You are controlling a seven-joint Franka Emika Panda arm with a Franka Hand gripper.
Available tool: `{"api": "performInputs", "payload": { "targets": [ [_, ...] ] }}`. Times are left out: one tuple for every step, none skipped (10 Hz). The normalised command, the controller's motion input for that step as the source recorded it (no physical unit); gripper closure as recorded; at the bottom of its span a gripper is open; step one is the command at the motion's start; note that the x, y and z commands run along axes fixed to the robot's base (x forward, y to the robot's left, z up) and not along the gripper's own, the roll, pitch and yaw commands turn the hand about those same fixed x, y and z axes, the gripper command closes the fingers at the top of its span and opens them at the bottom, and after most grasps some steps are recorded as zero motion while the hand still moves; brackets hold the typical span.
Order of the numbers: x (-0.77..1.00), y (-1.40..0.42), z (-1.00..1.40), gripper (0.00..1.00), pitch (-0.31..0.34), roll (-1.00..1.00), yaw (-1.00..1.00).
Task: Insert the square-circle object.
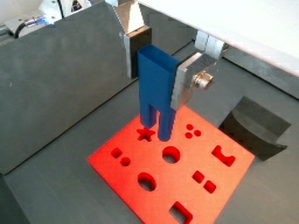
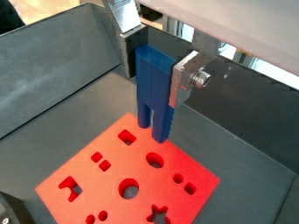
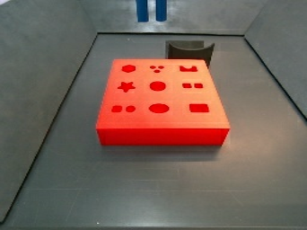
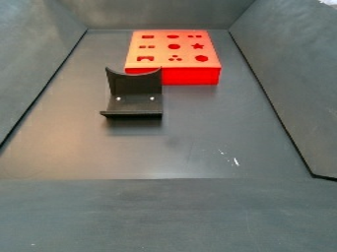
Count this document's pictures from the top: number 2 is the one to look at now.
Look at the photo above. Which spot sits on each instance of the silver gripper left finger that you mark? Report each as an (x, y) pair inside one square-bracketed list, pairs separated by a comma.
[(131, 32)]

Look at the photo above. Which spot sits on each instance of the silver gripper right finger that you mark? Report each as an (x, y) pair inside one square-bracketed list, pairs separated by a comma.
[(187, 71)]

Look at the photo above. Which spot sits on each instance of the blue square-circle peg object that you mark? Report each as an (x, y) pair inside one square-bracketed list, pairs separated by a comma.
[(153, 74)]

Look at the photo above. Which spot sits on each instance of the dark grey tray bin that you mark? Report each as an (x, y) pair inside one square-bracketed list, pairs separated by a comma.
[(65, 90)]

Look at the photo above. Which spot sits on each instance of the red shape-sorting board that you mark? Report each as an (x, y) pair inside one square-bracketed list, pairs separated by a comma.
[(125, 179)]

